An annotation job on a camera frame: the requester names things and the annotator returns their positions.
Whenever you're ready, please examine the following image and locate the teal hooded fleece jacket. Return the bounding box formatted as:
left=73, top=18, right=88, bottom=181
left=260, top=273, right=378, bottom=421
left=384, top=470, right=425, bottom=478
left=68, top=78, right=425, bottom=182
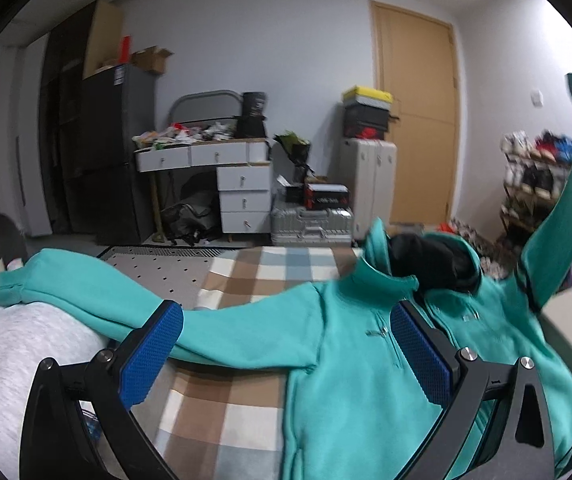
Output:
left=0, top=74, right=572, bottom=479

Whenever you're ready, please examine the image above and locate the wooden shoe rack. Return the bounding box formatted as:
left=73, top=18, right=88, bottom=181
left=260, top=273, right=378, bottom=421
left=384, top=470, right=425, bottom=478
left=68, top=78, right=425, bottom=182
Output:
left=499, top=130, right=572, bottom=255

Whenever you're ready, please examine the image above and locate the checkered bed sheet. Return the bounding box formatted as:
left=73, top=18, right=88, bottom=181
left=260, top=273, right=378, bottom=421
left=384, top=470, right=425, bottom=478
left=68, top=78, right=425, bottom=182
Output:
left=155, top=247, right=359, bottom=479

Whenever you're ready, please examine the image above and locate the dotted grey floor rug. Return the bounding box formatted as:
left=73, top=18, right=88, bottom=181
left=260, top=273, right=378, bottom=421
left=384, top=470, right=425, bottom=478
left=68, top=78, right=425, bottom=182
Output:
left=98, top=246, right=237, bottom=310

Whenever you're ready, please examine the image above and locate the black bag under desk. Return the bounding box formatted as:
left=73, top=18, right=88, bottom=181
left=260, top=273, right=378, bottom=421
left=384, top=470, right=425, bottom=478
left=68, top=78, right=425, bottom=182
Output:
left=161, top=192, right=218, bottom=246

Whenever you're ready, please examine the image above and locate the wooden door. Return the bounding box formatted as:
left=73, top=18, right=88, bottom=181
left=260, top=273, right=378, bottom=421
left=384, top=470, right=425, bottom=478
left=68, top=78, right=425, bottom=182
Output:
left=371, top=1, right=461, bottom=226

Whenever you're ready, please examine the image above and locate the yellow lid shoe box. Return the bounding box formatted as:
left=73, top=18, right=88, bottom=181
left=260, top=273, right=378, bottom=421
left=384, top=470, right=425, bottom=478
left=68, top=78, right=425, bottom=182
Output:
left=342, top=86, right=393, bottom=110

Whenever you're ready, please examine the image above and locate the flat silver suitcase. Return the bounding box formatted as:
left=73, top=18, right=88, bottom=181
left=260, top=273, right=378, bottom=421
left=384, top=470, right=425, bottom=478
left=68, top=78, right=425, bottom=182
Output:
left=271, top=204, right=353, bottom=247

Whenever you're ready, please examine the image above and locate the upright white suitcase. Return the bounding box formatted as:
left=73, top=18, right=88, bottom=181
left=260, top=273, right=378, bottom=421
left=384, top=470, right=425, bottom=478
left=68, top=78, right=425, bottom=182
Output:
left=338, top=139, right=397, bottom=240

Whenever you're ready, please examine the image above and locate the black shoe box on suitcase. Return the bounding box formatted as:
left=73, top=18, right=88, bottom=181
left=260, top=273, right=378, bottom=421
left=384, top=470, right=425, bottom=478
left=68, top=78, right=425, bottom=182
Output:
left=276, top=176, right=349, bottom=210

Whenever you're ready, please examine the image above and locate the white drawer desk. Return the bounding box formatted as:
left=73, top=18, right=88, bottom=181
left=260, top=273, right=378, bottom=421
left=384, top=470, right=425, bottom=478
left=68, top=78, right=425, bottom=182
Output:
left=135, top=139, right=273, bottom=235

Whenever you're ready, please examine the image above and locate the black wardrobe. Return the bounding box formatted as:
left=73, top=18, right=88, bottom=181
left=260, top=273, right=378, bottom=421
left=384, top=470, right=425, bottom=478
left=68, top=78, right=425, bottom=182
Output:
left=39, top=0, right=156, bottom=245

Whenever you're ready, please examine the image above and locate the flower bouquet dark wrap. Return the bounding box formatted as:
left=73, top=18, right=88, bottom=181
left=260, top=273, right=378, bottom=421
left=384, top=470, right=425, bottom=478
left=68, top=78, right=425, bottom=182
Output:
left=272, top=130, right=311, bottom=184

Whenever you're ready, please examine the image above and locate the grey chair back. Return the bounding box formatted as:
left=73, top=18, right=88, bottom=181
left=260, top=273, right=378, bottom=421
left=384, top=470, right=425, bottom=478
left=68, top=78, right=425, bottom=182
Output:
left=168, top=90, right=243, bottom=129

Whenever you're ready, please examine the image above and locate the black bag on desk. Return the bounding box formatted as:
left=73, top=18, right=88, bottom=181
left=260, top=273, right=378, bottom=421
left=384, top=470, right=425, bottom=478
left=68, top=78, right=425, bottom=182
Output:
left=235, top=92, right=266, bottom=139

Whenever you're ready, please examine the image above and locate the open cardboard box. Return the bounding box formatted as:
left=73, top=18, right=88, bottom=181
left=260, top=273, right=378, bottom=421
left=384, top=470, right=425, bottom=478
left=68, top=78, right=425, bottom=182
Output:
left=130, top=46, right=172, bottom=75

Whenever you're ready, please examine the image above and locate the wall light switch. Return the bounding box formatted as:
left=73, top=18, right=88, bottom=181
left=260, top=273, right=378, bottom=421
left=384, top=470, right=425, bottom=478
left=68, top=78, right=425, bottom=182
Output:
left=531, top=90, right=543, bottom=107

